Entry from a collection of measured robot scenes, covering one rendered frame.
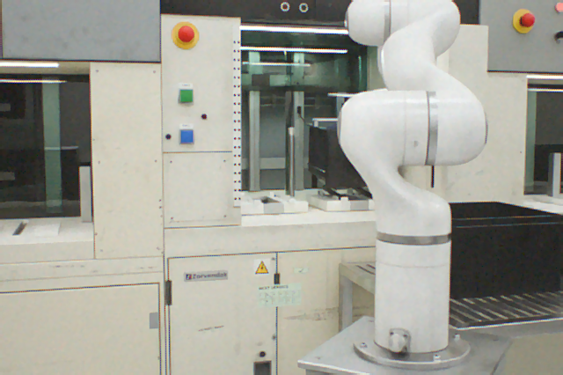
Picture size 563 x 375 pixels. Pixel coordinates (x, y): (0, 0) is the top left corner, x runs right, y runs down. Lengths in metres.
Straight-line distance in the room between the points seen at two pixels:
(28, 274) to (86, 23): 0.61
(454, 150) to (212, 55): 0.83
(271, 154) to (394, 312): 1.65
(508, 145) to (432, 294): 1.02
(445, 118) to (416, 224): 0.17
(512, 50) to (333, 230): 0.73
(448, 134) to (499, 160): 0.98
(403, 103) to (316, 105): 1.66
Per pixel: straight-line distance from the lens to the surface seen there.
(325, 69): 2.30
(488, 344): 1.19
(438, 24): 1.33
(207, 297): 1.73
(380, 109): 1.03
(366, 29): 1.37
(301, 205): 1.96
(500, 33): 2.01
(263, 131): 2.64
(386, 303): 1.08
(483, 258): 1.48
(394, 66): 1.19
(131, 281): 1.70
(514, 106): 2.03
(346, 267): 1.74
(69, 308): 1.71
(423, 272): 1.05
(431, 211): 1.04
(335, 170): 1.99
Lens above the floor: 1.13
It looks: 6 degrees down
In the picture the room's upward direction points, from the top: straight up
